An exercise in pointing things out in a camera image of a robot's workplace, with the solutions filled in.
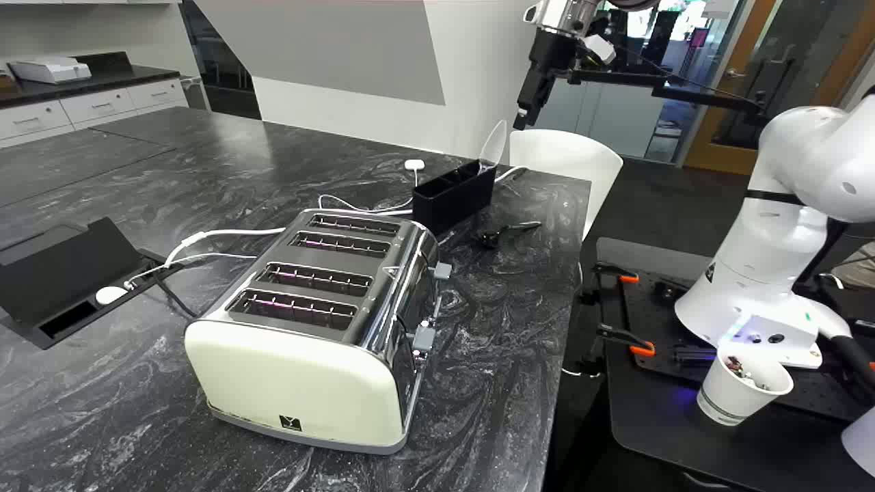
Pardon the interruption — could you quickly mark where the cream and chrome four-slot toaster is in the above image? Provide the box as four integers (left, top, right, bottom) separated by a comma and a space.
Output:
184, 209, 439, 455

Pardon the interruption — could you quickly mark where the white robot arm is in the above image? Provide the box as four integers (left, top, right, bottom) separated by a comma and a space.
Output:
673, 94, 875, 426

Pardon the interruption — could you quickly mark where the black pop-up power outlet box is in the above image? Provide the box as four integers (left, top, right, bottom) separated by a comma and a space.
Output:
0, 219, 163, 350

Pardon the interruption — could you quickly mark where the black spoon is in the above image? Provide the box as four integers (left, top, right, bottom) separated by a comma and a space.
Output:
474, 221, 543, 253

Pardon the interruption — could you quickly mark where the white toaster power cable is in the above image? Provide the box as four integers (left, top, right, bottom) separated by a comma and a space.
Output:
163, 156, 432, 269

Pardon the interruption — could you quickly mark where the black clamp with orange tip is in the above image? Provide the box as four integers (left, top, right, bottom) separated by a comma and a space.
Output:
599, 324, 659, 359

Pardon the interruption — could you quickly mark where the small black side table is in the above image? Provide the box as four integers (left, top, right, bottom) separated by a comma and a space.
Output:
597, 238, 875, 492

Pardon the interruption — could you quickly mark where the white drawer cabinet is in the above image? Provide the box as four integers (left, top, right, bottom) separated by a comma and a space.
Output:
0, 79, 186, 147

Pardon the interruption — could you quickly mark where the black rectangular container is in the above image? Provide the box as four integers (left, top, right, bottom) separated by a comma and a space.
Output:
413, 161, 496, 236

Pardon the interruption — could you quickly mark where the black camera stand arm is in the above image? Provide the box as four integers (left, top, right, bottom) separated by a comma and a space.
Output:
515, 0, 766, 128

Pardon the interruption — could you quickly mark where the white printer on counter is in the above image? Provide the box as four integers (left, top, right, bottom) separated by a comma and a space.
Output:
8, 57, 91, 86

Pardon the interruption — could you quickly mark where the white paper cup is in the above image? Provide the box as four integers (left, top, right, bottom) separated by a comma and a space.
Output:
697, 342, 796, 426

